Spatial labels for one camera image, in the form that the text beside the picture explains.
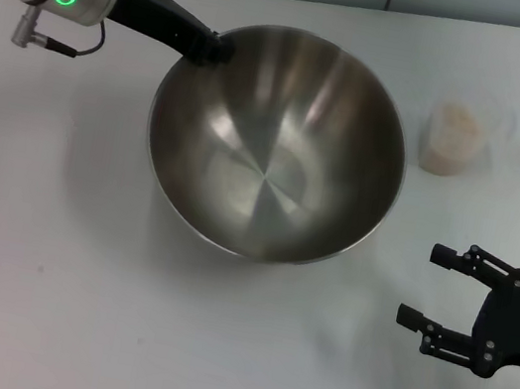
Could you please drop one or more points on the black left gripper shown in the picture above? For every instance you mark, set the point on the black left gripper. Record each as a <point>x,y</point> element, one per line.
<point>160,16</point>

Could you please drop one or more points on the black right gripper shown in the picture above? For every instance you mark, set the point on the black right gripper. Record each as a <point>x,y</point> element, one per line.
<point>519,326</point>

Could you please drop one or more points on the stainless steel mixing bowl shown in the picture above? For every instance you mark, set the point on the stainless steel mixing bowl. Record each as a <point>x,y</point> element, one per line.
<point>276,157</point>

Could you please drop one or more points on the clear plastic measuring cup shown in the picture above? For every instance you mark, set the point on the clear plastic measuring cup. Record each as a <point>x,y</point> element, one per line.
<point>450,142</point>

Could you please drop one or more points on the white rice grains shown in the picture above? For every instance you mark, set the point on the white rice grains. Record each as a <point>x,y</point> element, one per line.
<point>451,137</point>

